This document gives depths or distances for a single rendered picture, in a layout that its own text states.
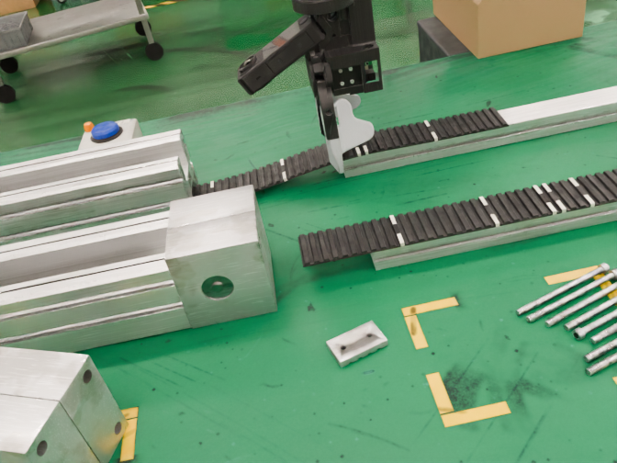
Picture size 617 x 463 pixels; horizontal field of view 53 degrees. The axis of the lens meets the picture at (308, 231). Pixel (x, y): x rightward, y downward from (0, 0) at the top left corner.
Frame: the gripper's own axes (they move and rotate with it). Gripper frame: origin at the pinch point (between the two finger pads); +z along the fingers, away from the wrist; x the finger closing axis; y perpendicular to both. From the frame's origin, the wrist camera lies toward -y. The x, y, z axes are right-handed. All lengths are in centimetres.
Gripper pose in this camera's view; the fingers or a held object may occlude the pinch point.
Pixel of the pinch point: (330, 150)
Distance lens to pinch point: 81.0
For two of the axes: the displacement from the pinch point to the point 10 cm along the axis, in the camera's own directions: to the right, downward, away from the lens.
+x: -1.2, -5.9, 8.0
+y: 9.8, -2.0, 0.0
